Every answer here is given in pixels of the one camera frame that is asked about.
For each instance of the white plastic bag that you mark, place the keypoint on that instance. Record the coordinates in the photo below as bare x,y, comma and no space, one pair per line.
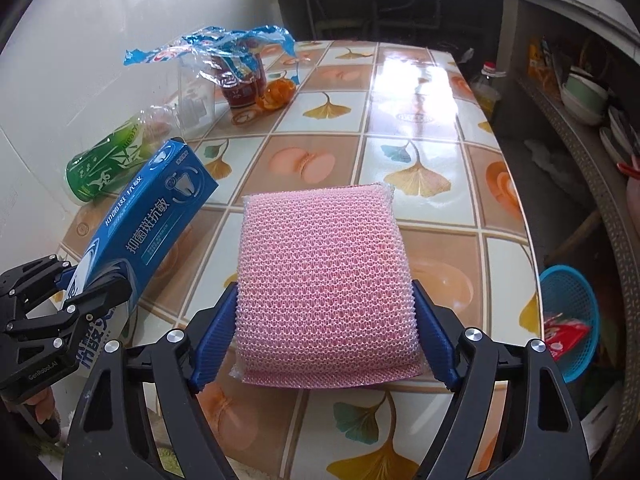
602,410

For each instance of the white plates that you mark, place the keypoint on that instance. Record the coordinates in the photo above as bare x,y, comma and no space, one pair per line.
617,132

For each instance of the green bowl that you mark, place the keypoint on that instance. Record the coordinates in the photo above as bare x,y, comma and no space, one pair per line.
582,87

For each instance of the blue plastic basket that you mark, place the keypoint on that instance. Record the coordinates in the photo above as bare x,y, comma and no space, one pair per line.
570,290

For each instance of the white bowl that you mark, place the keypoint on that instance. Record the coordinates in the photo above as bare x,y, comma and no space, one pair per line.
580,112

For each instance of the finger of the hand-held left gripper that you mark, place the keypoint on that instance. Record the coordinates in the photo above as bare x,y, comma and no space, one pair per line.
66,276
107,290

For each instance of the orange snack packet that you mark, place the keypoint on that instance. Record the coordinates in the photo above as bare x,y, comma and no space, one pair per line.
537,65

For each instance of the cooking oil bottle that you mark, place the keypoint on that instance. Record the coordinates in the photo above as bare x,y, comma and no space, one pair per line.
487,95

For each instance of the red snack packet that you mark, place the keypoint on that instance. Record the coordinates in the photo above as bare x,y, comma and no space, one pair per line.
562,337

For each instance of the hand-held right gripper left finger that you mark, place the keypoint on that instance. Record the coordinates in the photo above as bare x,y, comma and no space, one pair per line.
215,340

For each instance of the wooden stick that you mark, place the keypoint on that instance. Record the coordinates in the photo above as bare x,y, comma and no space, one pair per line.
575,232

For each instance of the blue toothpaste box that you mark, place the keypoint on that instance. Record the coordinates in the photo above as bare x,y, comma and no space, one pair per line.
155,210

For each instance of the person's left hand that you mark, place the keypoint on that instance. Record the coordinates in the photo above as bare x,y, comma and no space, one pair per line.
46,410

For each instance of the white cloth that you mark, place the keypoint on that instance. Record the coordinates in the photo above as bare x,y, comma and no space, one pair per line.
542,155

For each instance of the red label tin can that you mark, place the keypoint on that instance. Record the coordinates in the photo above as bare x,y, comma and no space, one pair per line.
245,92

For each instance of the orange peel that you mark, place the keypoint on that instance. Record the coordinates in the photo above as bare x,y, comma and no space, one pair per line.
277,94

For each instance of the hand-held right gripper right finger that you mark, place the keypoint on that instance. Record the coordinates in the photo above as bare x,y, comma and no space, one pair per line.
440,345

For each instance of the green label plastic bottle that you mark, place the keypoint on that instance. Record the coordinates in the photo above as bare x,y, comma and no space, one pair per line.
105,165

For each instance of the pink mesh sponge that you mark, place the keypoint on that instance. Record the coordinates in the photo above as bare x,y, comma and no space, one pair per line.
325,285

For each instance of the metal edged shelf board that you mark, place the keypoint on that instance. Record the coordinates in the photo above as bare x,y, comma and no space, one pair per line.
595,175

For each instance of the blue plastic wrapper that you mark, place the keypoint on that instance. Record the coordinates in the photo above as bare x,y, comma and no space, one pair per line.
225,42

